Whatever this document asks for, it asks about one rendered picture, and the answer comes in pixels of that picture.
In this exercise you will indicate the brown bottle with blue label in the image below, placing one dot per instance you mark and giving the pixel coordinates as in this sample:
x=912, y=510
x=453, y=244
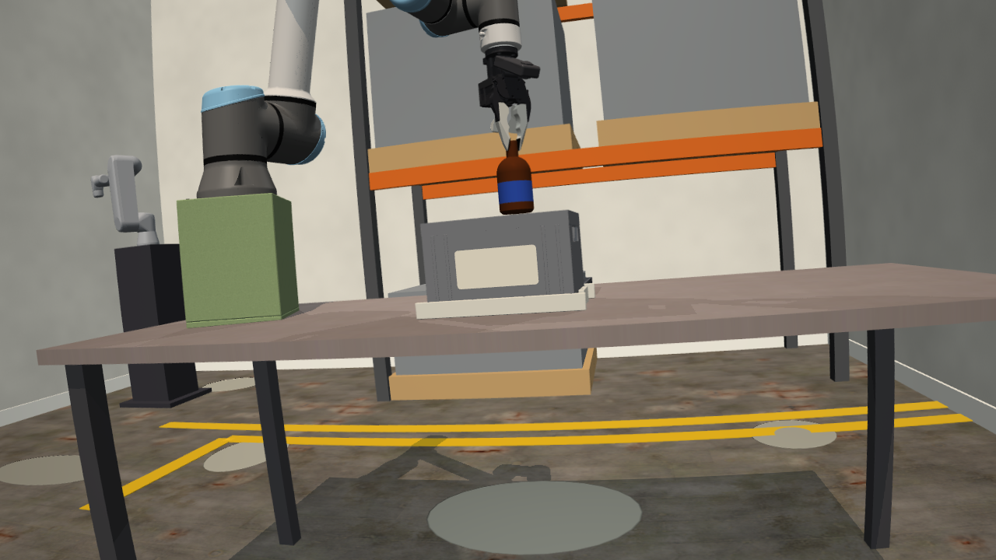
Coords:
x=514, y=183

